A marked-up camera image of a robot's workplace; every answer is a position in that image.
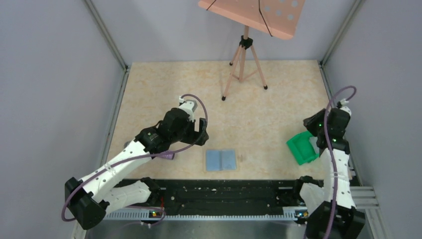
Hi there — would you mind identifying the beige card holder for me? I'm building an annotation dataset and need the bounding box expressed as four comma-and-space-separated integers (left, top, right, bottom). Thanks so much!
205, 149, 237, 172

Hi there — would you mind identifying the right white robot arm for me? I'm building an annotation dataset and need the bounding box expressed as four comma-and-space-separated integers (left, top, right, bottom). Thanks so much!
292, 106, 366, 239

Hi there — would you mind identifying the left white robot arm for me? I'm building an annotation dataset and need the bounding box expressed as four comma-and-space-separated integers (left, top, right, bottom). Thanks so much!
63, 108, 209, 230

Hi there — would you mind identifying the green plastic bin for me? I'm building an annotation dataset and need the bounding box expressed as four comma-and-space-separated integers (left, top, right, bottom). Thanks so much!
286, 131, 319, 165

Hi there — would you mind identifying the purple glitter microphone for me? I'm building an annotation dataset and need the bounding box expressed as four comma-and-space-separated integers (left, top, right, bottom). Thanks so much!
123, 141, 175, 161

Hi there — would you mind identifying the pink music stand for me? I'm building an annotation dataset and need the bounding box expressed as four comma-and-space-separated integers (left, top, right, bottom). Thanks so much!
198, 0, 306, 101

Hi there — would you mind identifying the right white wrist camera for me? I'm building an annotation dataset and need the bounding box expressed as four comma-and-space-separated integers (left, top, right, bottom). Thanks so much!
336, 99, 352, 116

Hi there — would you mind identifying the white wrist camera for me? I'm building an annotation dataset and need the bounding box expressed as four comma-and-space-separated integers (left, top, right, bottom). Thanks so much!
178, 96, 198, 122
336, 99, 352, 116

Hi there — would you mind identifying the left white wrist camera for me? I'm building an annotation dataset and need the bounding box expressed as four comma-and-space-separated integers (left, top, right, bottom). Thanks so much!
178, 96, 198, 122

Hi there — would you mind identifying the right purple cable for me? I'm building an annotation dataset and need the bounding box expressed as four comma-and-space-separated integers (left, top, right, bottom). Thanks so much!
303, 86, 358, 239

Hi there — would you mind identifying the purple cable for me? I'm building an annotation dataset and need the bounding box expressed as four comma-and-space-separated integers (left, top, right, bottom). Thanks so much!
303, 86, 358, 239
61, 94, 209, 228

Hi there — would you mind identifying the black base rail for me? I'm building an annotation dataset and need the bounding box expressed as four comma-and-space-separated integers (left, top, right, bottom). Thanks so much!
128, 179, 333, 219

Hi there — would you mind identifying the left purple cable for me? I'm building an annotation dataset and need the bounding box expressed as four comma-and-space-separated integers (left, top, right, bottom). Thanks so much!
61, 94, 209, 228

